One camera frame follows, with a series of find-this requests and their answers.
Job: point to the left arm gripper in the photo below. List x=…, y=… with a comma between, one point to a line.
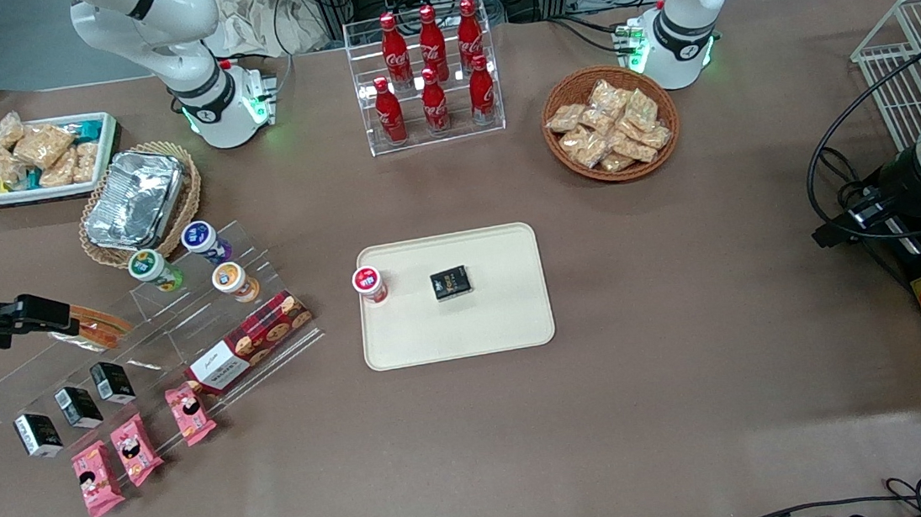
x=897, y=178

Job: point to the triangle sandwich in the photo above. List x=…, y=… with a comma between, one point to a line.
x=99, y=327

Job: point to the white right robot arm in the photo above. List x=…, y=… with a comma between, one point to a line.
x=185, y=32

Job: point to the beige plastic tray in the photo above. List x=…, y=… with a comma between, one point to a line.
x=500, y=322

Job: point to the small black box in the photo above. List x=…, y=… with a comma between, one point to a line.
x=451, y=283
x=38, y=434
x=78, y=406
x=112, y=381

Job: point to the clear acrylic stepped display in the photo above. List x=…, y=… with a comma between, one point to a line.
x=156, y=338

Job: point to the green lid cup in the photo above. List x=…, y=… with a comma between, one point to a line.
x=150, y=266

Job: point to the clear packet of granola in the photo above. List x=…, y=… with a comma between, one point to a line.
x=60, y=170
x=2, y=170
x=86, y=159
x=3, y=131
x=42, y=145

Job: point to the pink snack packet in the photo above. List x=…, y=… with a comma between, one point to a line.
x=136, y=448
x=191, y=413
x=96, y=478

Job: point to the silver foil container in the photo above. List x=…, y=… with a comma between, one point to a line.
x=135, y=198

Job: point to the white rectangular snack bin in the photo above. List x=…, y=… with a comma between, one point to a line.
x=107, y=145

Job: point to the blue lid cup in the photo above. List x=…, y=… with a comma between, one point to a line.
x=203, y=239

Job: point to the teal snack packet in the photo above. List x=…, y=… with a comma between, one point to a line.
x=86, y=128

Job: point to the oval light wicker basket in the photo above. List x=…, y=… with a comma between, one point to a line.
x=188, y=196

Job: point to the orange lid cup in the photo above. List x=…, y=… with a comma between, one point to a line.
x=232, y=280

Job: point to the red plaid cookie box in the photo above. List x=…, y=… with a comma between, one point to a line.
x=253, y=339

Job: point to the clear packet of crackers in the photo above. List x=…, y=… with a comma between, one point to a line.
x=565, y=117
x=642, y=108
x=610, y=96
x=585, y=147
x=634, y=146
x=617, y=162
x=657, y=136

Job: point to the round brown wicker basket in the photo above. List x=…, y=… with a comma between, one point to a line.
x=565, y=160

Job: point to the red lid cup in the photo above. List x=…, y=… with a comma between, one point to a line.
x=369, y=282

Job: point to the red cola bottle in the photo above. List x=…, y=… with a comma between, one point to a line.
x=390, y=115
x=435, y=105
x=431, y=33
x=393, y=41
x=482, y=92
x=470, y=28

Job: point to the clear acrylic bottle rack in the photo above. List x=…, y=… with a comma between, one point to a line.
x=457, y=136

